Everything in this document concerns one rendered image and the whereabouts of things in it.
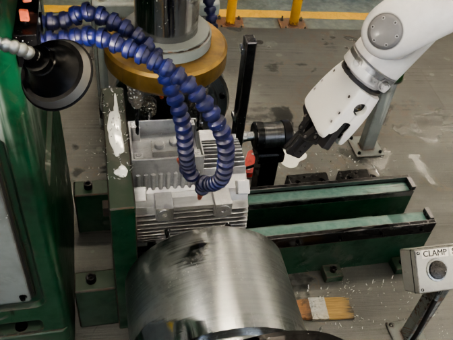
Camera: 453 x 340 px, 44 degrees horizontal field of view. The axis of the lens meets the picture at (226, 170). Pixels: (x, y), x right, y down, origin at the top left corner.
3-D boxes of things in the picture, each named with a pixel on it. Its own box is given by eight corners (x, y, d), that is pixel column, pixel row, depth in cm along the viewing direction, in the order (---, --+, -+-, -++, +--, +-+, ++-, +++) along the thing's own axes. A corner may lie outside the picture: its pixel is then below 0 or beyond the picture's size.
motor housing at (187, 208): (136, 266, 102) (133, 195, 89) (130, 190, 116) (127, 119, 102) (243, 256, 106) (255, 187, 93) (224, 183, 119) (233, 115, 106)
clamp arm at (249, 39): (230, 149, 116) (243, 42, 98) (227, 139, 118) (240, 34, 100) (246, 148, 117) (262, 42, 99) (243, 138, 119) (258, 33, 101)
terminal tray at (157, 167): (132, 192, 95) (131, 162, 90) (129, 150, 102) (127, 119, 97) (202, 187, 97) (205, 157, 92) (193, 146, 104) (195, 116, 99)
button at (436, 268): (425, 279, 90) (432, 280, 89) (423, 260, 91) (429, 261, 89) (442, 277, 91) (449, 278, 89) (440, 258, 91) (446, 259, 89)
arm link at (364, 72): (406, 90, 83) (391, 104, 84) (383, 57, 89) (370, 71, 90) (369, 69, 78) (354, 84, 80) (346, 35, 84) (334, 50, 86)
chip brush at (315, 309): (255, 323, 110) (255, 321, 109) (251, 301, 113) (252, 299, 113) (354, 319, 112) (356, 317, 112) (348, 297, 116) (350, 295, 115)
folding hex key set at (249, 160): (253, 179, 138) (253, 174, 137) (240, 176, 138) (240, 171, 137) (259, 156, 144) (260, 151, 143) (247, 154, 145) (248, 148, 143)
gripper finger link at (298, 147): (329, 142, 89) (303, 168, 93) (323, 129, 91) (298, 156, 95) (315, 135, 88) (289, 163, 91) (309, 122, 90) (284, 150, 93)
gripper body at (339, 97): (396, 101, 83) (345, 152, 89) (370, 62, 90) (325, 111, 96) (361, 82, 79) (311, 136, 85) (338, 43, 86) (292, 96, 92)
